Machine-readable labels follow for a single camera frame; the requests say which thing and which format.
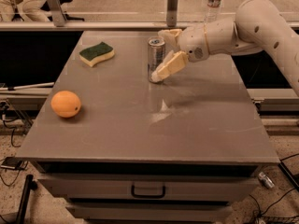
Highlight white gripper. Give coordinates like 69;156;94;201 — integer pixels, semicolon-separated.
150;24;209;82

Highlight silver redbull can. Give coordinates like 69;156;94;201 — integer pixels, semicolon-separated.
148;36;165;83

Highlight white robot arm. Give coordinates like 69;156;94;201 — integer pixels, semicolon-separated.
149;0;299;95

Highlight silver can on floor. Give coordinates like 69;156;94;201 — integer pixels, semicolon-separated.
258;172;275;189

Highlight clear plastic water bottle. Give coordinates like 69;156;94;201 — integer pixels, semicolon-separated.
205;0;221;22

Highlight green and yellow sponge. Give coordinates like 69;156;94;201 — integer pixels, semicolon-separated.
79;42;115;67

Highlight grey drawer cabinet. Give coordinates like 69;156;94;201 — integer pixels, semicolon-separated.
18;32;278;223

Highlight orange fruit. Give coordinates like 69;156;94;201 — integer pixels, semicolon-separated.
50;91;81;119

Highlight white rod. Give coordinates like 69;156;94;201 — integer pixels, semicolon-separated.
0;82;54;91

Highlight person in white clothes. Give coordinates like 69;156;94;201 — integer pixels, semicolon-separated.
0;0;78;22

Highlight metal railing frame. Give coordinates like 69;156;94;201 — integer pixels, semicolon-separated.
1;0;299;31

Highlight black drawer handle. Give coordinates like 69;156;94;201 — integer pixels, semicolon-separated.
131;185;166;199

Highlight black floor cables left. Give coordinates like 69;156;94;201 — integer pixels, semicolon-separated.
0;100;34;189

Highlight black floor cables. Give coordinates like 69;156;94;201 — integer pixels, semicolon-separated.
0;100;34;189
246;152;299;224

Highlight black floor cables right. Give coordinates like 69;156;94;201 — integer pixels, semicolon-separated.
246;152;299;224

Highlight black stand post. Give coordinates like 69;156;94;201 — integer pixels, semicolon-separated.
15;175;37;224

